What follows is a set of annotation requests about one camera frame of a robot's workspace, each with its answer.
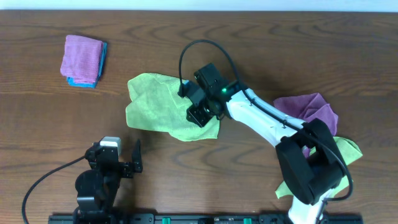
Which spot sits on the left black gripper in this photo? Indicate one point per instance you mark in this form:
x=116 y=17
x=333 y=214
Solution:
x=123 y=168

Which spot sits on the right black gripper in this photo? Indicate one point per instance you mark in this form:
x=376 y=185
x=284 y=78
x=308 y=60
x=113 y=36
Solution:
x=192 y=113

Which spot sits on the light green microfiber cloth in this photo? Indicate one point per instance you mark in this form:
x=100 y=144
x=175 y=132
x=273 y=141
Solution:
x=156 y=106

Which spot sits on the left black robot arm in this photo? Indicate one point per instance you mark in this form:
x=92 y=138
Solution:
x=97 y=187

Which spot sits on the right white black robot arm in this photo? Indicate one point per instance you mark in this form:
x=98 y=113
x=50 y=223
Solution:
x=311 y=163

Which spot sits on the folded blue cloth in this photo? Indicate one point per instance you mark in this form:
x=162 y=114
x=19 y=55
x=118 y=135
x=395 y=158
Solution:
x=72 y=81

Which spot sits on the crumpled purple cloth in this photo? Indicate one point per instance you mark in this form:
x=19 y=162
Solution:
x=308 y=108

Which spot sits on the folded pink cloth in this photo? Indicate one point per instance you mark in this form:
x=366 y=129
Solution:
x=81 y=60

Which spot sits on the left green clamp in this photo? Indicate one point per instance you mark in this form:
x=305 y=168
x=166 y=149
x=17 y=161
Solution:
x=166 y=220

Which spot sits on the green clamp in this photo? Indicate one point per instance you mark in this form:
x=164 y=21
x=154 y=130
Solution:
x=247 y=221
x=166 y=220

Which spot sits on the right green clamp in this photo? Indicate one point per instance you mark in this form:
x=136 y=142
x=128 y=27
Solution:
x=247 y=221

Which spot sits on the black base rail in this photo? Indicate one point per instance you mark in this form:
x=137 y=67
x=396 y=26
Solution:
x=148 y=218

